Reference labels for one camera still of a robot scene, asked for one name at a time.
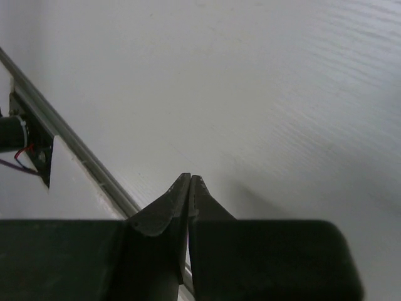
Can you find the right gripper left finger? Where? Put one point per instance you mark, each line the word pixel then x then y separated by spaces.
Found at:
pixel 155 218

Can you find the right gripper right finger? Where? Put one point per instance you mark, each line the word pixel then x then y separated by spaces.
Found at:
pixel 202 205

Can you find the aluminium table rail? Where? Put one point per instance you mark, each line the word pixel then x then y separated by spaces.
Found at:
pixel 56 125

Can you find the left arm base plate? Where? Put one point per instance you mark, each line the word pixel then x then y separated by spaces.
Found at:
pixel 40 140

